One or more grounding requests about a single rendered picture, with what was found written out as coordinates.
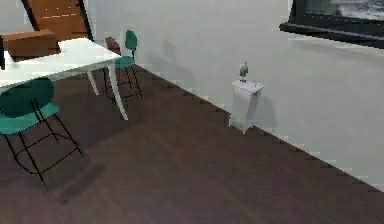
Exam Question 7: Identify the brown box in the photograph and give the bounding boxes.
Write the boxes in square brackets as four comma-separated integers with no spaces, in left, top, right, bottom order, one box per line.
[1,29,62,63]

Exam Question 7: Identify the white stand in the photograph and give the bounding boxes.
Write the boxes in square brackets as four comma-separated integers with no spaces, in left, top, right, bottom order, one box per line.
[228,79,265,135]

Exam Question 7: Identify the green chair black legs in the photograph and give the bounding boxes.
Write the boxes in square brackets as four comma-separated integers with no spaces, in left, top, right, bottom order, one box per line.
[0,77,83,185]
[102,29,143,104]

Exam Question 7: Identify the small grey figurine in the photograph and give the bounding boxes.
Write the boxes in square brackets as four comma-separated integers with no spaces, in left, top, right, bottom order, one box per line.
[238,61,250,83]

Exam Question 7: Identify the dark red object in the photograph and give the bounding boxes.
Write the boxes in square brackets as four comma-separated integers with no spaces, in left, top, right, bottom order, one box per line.
[105,36,122,56]

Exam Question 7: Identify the black framed window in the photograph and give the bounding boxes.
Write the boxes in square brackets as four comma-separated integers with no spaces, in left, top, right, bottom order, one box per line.
[279,0,384,50]

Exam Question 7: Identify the brown wooden door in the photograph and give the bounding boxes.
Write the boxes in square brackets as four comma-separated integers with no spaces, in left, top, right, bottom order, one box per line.
[20,0,94,42]

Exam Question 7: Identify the white table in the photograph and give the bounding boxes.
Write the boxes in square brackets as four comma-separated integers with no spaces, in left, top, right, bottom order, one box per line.
[0,37,130,122]

